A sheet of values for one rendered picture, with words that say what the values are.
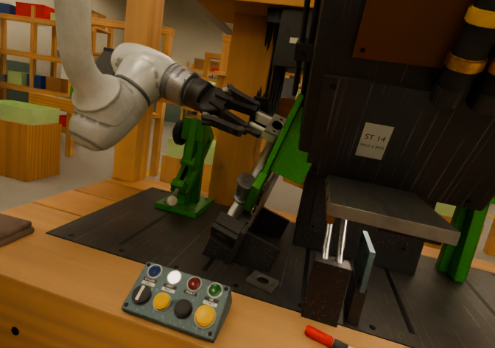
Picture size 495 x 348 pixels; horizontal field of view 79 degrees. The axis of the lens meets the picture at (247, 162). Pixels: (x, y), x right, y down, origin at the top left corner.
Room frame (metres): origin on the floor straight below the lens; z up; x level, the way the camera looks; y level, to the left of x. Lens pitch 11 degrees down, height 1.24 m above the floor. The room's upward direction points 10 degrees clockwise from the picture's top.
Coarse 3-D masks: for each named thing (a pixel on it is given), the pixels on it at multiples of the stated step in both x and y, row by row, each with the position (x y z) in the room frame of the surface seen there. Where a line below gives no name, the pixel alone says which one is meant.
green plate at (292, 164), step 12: (300, 96) 0.58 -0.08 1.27; (300, 108) 0.59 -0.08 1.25; (288, 120) 0.58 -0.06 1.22; (300, 120) 0.59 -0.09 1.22; (288, 132) 0.59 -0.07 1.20; (276, 144) 0.58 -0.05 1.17; (288, 144) 0.59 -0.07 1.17; (276, 156) 0.59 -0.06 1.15; (288, 156) 0.59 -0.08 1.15; (300, 156) 0.58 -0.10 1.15; (264, 168) 0.58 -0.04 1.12; (276, 168) 0.59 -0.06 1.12; (288, 168) 0.59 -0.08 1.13; (300, 168) 0.58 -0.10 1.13; (300, 180) 0.58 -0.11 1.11
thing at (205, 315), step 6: (204, 306) 0.39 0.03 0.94; (210, 306) 0.39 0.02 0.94; (198, 312) 0.38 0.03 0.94; (204, 312) 0.38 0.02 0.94; (210, 312) 0.38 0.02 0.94; (198, 318) 0.38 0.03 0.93; (204, 318) 0.38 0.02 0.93; (210, 318) 0.38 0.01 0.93; (198, 324) 0.37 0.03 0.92; (204, 324) 0.37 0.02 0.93
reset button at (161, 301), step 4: (156, 296) 0.40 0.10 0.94; (160, 296) 0.40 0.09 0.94; (164, 296) 0.40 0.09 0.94; (168, 296) 0.40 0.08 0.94; (156, 300) 0.39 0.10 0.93; (160, 300) 0.39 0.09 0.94; (164, 300) 0.39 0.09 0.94; (168, 300) 0.40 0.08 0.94; (156, 304) 0.39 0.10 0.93; (160, 304) 0.39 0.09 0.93; (164, 304) 0.39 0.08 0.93; (168, 304) 0.39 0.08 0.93; (156, 308) 0.39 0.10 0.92; (160, 308) 0.39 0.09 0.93; (164, 308) 0.39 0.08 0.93
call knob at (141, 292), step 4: (136, 288) 0.41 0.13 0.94; (140, 288) 0.41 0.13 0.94; (144, 288) 0.41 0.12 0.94; (148, 288) 0.41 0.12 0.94; (136, 292) 0.40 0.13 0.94; (140, 292) 0.40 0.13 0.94; (144, 292) 0.40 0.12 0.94; (148, 292) 0.41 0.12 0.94; (132, 296) 0.40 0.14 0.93; (136, 296) 0.40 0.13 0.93; (140, 296) 0.40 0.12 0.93; (144, 296) 0.40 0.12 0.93; (148, 296) 0.40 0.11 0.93; (136, 300) 0.39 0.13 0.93; (140, 300) 0.39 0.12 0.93; (144, 300) 0.40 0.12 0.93
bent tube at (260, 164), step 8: (272, 120) 0.68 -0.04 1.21; (280, 120) 0.68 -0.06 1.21; (272, 128) 0.66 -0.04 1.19; (280, 128) 0.70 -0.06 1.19; (272, 144) 0.70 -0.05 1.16; (264, 152) 0.73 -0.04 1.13; (264, 160) 0.73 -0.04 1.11; (256, 168) 0.74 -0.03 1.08; (256, 176) 0.72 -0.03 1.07; (232, 208) 0.65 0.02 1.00; (240, 208) 0.65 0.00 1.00; (232, 216) 0.63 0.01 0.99
